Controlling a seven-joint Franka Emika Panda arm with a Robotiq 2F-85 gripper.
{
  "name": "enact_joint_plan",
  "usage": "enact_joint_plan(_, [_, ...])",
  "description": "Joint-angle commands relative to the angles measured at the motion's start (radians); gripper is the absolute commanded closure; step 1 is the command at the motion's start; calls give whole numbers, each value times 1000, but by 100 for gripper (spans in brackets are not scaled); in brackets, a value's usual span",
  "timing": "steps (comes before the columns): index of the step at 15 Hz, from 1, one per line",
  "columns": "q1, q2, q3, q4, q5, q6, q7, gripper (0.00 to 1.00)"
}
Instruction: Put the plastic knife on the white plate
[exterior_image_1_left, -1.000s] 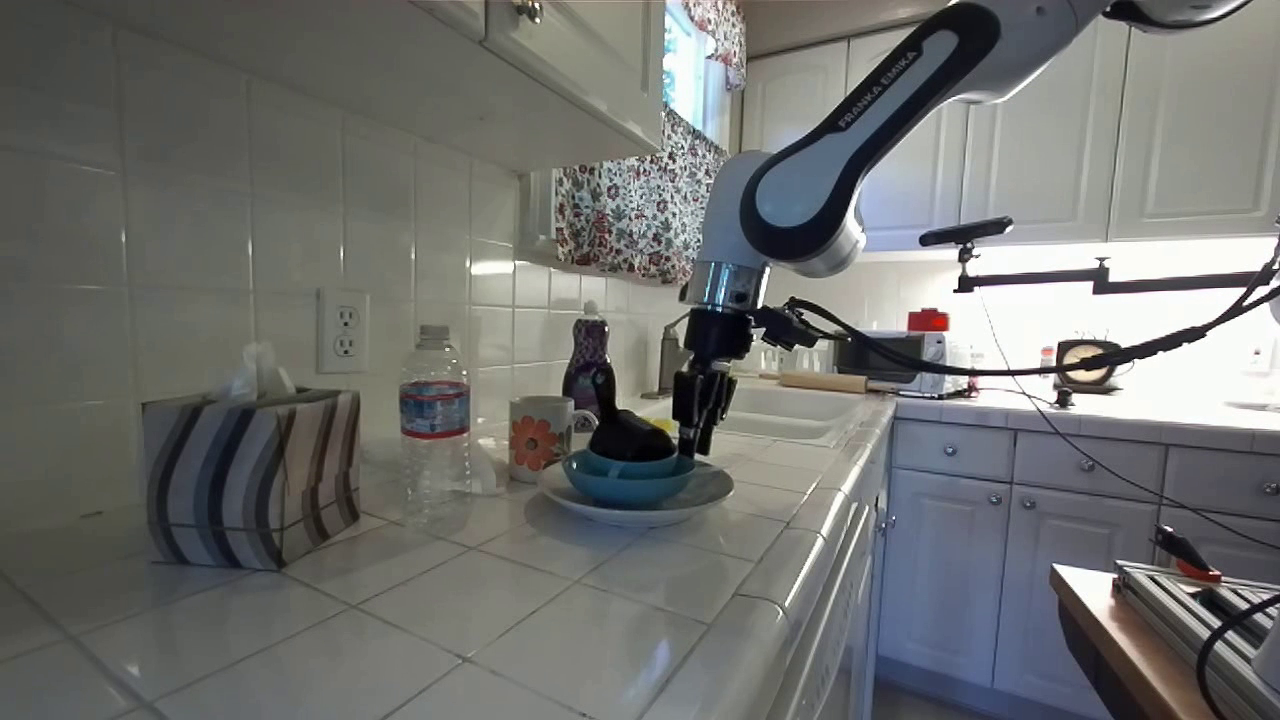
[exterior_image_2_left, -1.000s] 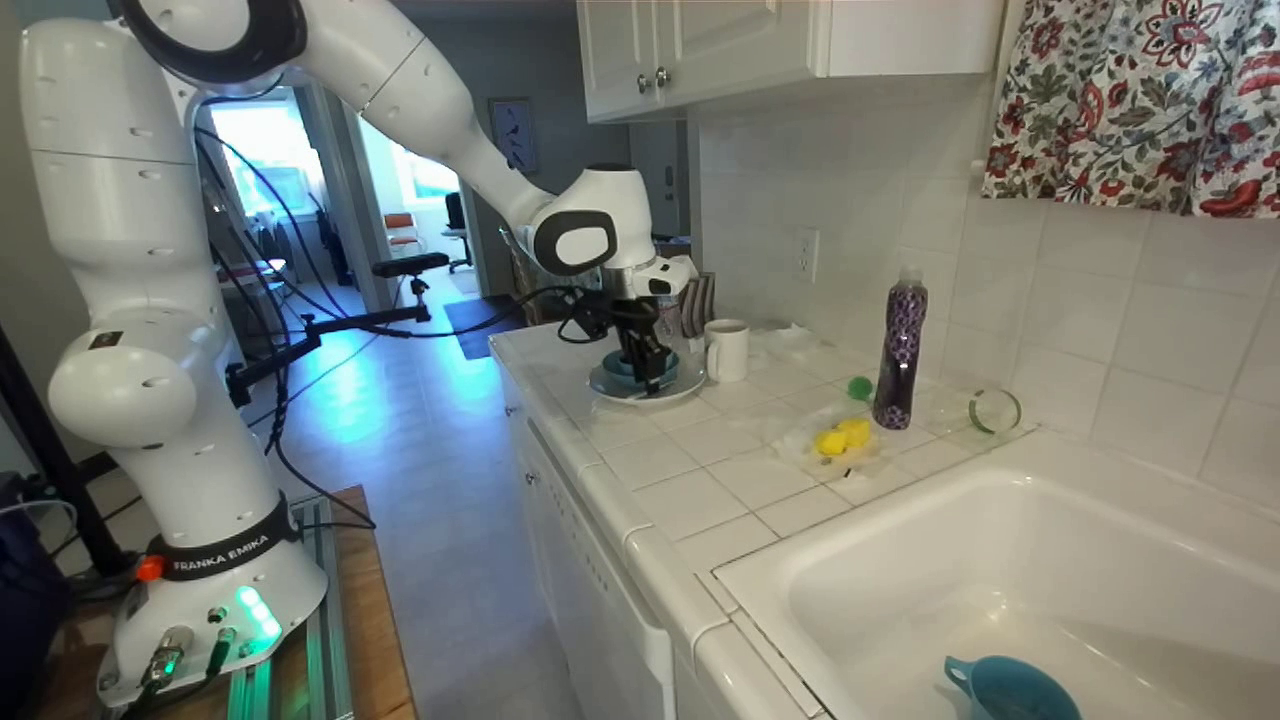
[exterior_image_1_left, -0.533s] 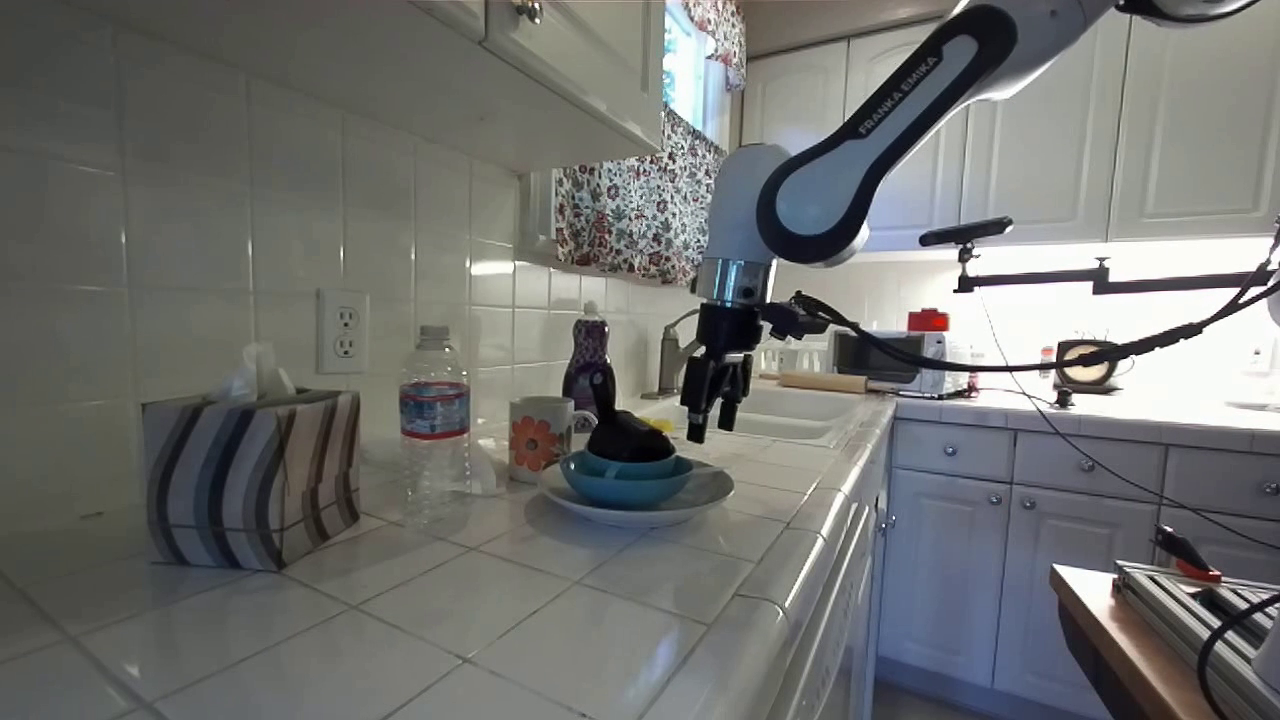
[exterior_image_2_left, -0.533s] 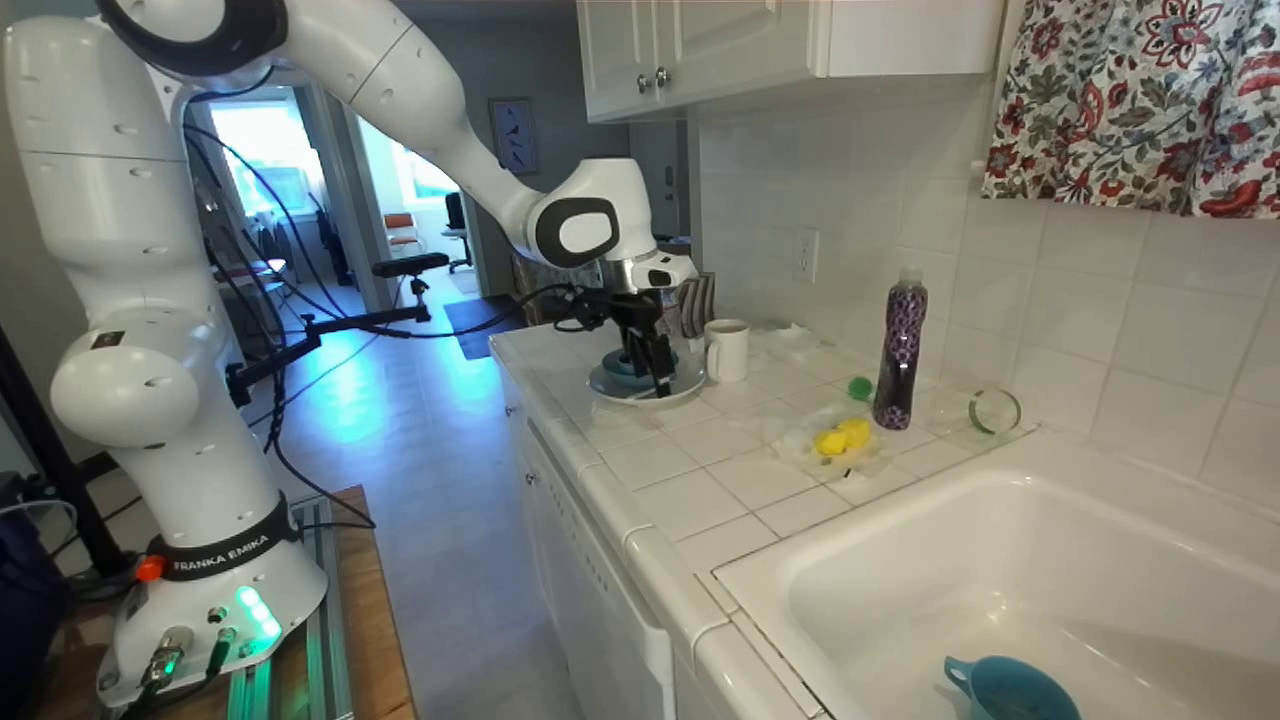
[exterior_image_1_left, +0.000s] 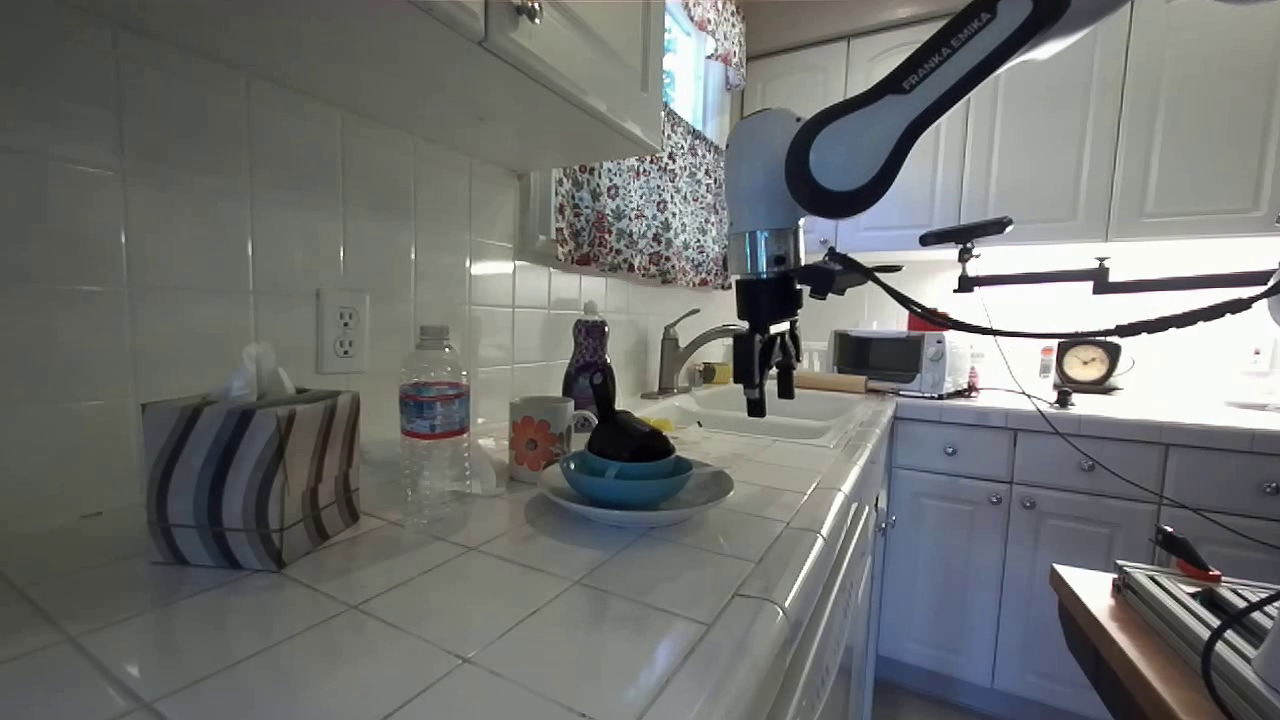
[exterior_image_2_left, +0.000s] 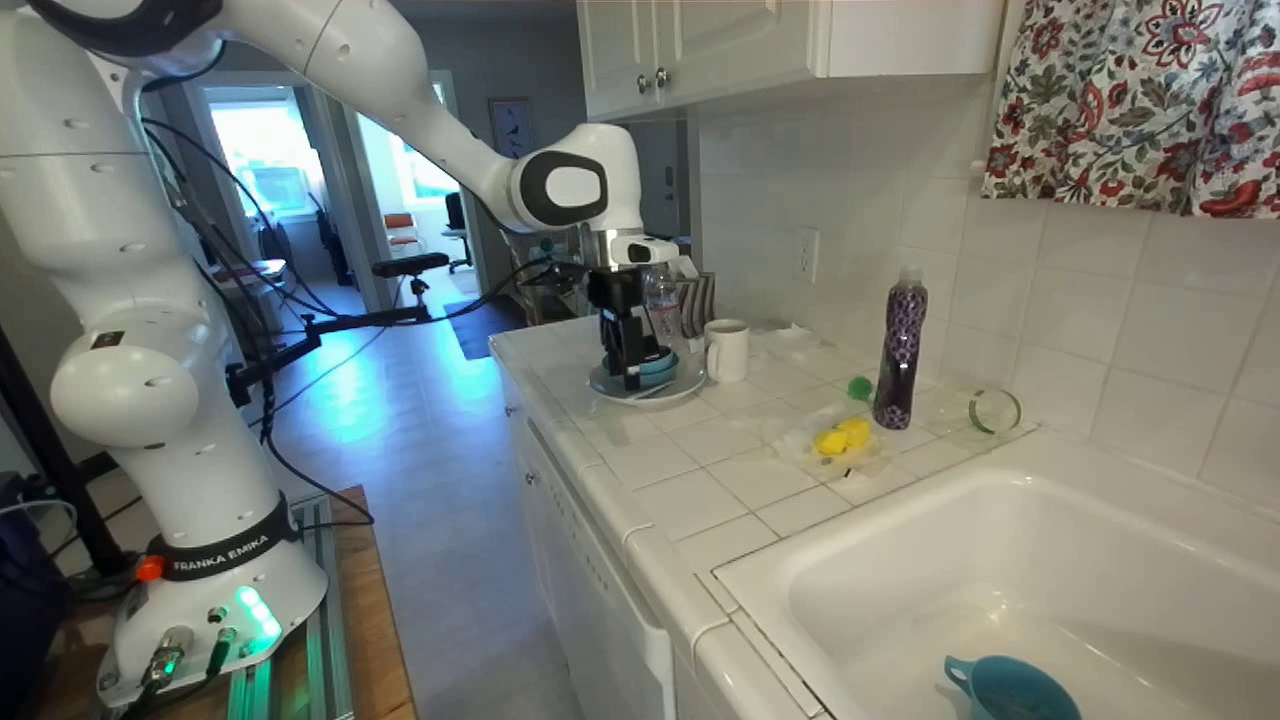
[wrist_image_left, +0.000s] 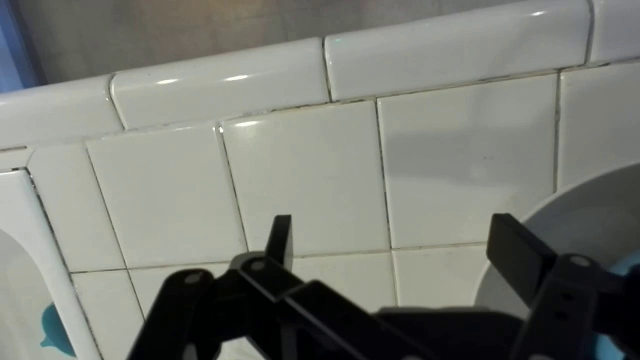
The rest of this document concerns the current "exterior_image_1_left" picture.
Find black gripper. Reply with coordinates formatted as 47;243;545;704
727;273;806;423

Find white sink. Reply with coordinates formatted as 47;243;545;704
662;381;871;443

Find wooden rolling pin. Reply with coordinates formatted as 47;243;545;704
797;369;871;394

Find chrome faucet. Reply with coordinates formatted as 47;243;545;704
657;304;742;400

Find toaster oven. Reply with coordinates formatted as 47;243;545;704
827;327;953;400

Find black utensil in bowl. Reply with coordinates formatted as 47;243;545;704
582;355;679;468

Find blue bowl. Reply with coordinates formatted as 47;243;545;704
556;449;698;513

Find purple dish soap bottle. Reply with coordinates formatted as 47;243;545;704
560;301;620;423

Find red lid white container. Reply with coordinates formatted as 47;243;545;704
904;307;980;400

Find floral curtain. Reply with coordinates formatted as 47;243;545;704
549;0;752;291

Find white counter cabinet front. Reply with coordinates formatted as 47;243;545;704
779;443;895;720

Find floral mug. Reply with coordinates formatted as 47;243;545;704
503;393;582;485

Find white lower cabinets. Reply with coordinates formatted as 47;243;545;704
875;415;1280;720

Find small table clock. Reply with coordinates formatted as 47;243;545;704
1047;335;1124;412

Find window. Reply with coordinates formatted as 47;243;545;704
658;0;735;153

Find plastic water bottle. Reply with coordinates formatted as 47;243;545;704
394;320;480;519

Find red black clamp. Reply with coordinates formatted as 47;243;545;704
1153;519;1223;582

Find wooden table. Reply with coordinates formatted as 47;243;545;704
1047;559;1263;720

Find grey device on table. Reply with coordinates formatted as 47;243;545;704
1111;554;1280;704

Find white upper cabinet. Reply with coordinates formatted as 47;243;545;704
75;0;666;174

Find white tissue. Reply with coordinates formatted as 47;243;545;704
217;338;300;409

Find striped tissue box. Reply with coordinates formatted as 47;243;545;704
135;389;362;576

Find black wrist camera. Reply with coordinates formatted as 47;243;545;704
797;246;904;304

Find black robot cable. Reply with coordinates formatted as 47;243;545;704
827;243;1280;551

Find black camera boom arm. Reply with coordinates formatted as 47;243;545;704
916;212;1280;304

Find white wall outlet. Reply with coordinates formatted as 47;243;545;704
317;287;373;381

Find white back wall cabinets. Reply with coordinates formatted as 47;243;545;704
735;0;1280;259

